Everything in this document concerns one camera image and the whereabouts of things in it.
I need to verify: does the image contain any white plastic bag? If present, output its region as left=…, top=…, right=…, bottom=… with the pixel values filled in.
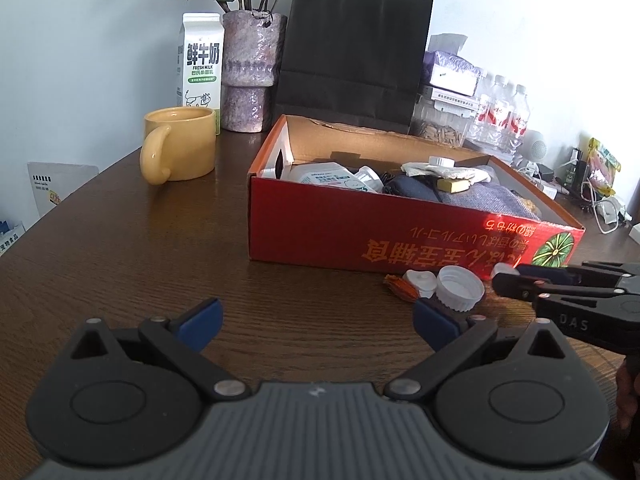
left=399, top=159, right=494, bottom=186

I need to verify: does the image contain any dark blue zip pouch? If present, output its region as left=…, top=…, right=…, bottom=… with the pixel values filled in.
left=384, top=173, right=451, bottom=204

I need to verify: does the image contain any purple textured vase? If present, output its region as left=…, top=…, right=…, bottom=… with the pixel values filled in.
left=219, top=8, right=289, bottom=134

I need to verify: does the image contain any white round speaker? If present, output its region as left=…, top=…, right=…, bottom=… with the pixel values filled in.
left=519, top=129, right=549, bottom=166

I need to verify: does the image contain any yellow snack packet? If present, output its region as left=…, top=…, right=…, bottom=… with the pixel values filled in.
left=584, top=137, right=621, bottom=196

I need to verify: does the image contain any white milk carton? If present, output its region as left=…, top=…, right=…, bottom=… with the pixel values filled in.
left=175, top=12, right=224, bottom=136

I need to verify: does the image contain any yellow mug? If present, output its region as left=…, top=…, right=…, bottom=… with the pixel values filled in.
left=138, top=106, right=218, bottom=186

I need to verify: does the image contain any black paper bag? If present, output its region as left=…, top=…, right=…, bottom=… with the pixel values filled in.
left=272, top=0, right=435, bottom=136

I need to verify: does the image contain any red cardboard box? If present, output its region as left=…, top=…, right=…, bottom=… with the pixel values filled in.
left=247, top=113, right=586, bottom=281

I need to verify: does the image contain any orange crumpled wrapper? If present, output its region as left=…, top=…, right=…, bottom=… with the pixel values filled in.
left=383, top=273, right=416, bottom=301

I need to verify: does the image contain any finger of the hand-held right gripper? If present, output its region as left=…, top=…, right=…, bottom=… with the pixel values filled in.
left=492, top=272, right=640, bottom=306
left=516, top=260, right=640, bottom=289

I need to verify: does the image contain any small green bottle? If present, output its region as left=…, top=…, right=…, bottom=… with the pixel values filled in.
left=564, top=147, right=586, bottom=186

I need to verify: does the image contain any blue-grey cloth pouch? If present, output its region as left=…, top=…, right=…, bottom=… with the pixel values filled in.
left=439, top=184, right=544, bottom=221

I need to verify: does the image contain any clear seed container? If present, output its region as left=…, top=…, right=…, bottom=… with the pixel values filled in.
left=409, top=87, right=476, bottom=149

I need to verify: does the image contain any person's right forearm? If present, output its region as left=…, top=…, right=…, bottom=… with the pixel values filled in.
left=614, top=354, right=640, bottom=431

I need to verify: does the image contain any white cable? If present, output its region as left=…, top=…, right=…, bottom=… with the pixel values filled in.
left=589, top=179, right=626, bottom=236

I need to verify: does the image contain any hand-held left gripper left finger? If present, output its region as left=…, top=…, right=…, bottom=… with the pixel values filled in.
left=65, top=298, right=252, bottom=403

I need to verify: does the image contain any clear plastic lidded box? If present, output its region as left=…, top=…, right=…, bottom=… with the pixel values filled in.
left=279, top=159, right=386, bottom=194

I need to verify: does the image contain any small white flip cap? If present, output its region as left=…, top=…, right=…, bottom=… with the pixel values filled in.
left=402, top=269, right=439, bottom=301

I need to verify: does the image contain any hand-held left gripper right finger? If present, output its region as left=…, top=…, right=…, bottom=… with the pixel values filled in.
left=384, top=298, right=576, bottom=403

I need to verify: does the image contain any white paper sheet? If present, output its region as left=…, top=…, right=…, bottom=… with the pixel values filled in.
left=27, top=161, right=99, bottom=229

